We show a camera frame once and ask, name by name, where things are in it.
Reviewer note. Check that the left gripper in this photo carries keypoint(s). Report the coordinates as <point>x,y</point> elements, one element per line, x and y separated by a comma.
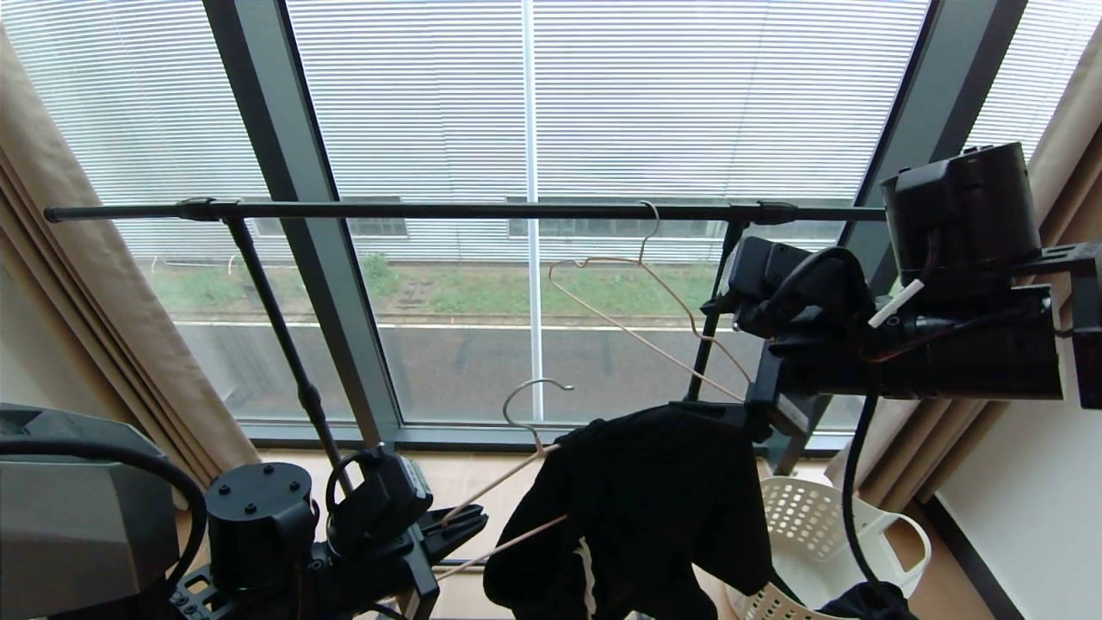
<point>370,585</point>

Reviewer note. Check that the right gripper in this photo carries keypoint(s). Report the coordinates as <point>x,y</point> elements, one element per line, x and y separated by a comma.
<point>947,362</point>

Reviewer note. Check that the pink clothes hanger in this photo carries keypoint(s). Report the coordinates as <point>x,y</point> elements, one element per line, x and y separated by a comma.
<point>650,342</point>
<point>491,486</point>

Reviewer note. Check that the black shorts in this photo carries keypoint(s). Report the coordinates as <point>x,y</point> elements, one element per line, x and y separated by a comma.
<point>646,499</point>

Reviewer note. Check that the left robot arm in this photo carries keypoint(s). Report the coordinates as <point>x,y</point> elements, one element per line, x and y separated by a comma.
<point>77,517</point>

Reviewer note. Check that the white laundry basket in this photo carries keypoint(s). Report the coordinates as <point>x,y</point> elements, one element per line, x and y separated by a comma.
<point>809,525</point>

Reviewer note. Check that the black clothes rack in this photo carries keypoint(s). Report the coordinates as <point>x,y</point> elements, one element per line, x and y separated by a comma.
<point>430,210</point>

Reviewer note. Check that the beige curtain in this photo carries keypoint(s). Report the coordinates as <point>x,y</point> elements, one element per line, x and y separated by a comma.
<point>86,284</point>
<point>895,465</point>

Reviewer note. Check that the black garment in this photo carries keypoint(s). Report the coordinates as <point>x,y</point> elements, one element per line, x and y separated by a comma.
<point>869,603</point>

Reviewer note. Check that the window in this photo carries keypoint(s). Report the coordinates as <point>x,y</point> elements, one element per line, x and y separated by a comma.
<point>258,86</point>

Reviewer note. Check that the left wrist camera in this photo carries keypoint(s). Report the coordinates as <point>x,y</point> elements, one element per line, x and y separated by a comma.
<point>383,499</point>

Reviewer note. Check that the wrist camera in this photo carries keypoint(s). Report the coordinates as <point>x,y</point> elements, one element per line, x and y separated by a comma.
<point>766,267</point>
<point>383,499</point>

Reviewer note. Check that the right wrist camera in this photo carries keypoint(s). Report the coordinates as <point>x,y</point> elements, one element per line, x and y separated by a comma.
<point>766,267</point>

